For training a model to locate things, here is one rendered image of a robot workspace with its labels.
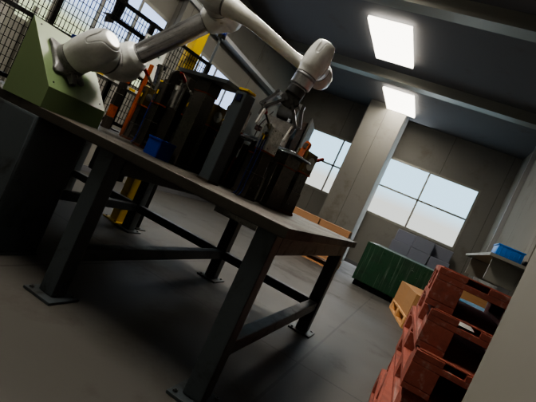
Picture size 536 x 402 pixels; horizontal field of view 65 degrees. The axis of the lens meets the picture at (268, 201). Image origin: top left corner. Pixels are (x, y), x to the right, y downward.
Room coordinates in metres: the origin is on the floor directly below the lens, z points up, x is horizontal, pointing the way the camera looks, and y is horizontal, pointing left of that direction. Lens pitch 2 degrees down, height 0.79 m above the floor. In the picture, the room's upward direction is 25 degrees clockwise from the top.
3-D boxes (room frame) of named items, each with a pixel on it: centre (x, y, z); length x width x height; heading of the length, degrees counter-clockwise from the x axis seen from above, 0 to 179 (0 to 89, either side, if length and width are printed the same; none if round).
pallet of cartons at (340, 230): (7.17, -0.99, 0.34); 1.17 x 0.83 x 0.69; 69
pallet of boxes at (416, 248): (8.48, -3.22, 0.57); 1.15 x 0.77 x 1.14; 69
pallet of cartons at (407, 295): (5.03, -2.33, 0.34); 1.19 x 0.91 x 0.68; 159
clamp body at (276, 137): (2.02, 0.12, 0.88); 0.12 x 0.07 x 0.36; 144
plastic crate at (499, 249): (4.02, -2.29, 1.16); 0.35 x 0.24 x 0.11; 159
